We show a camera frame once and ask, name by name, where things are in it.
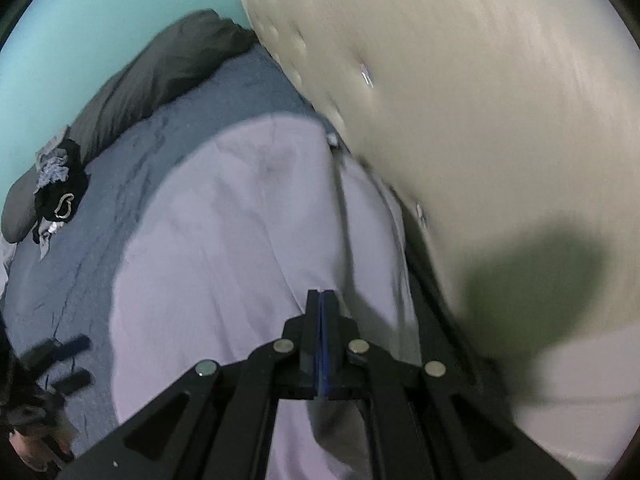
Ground person's left hand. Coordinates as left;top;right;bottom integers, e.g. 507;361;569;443
7;422;76;473

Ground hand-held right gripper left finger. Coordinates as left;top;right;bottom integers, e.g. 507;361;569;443
55;289;323;480

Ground blue striped garment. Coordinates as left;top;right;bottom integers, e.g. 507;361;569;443
34;152;71;193

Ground blue patterned bed sheet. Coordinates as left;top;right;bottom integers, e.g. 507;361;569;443
0;42;331;443

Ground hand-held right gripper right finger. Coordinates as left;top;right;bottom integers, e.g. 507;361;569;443
322;289;576;480

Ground black shorts white drawstring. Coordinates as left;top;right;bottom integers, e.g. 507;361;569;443
34;187;81;223

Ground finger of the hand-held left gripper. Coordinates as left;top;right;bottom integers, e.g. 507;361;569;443
50;371;91;396
22;335;92;376

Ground cream tufted headboard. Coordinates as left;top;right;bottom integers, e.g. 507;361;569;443
227;0;640;476

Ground black garment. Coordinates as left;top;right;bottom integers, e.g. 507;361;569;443
30;139;91;246

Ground light grey jacket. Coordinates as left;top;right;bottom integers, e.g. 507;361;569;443
109;112;426;480

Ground dark grey long pillow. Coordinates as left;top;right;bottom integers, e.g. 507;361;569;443
0;9;261;243

